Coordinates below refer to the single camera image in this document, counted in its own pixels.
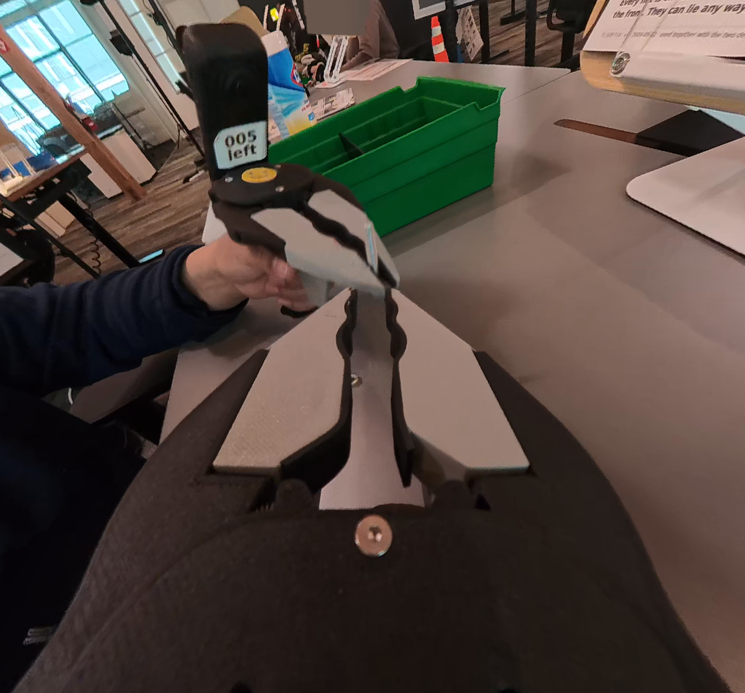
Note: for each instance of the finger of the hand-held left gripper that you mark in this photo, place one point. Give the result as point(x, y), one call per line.
point(349, 218)
point(314, 250)

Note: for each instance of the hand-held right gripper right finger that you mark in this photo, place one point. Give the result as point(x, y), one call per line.
point(460, 408)

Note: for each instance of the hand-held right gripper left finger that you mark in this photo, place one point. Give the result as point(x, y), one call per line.
point(285, 408)

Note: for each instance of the green plastic bin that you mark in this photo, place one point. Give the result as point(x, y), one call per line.
point(419, 169)

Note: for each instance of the person's left forearm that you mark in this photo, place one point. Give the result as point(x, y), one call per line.
point(99, 320)

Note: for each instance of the person's left hand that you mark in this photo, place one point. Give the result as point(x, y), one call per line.
point(233, 274)

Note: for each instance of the wipes canister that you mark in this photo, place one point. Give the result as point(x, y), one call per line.
point(288, 93)

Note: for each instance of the black light stand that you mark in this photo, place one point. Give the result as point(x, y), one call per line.
point(145, 70)

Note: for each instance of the printed booklet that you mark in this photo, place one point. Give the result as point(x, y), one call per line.
point(332, 104)

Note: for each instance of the white phone stand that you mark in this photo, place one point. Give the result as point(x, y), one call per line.
point(334, 61)

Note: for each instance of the white cabinet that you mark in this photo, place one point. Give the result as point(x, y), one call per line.
point(125, 163)

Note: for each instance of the red and white paper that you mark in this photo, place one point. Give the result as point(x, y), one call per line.
point(375, 69)

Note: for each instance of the orange traffic cone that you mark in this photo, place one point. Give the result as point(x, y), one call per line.
point(439, 44)

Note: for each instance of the wooden display board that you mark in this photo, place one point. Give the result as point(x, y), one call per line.
point(599, 73)

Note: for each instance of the black and red office chair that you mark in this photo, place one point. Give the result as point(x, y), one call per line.
point(567, 0)

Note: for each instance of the black flat plate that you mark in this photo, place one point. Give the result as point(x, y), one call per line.
point(687, 131)

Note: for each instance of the printed instruction sheet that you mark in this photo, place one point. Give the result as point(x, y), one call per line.
point(681, 0)

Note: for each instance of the wooden post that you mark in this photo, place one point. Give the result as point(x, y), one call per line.
point(75, 117)

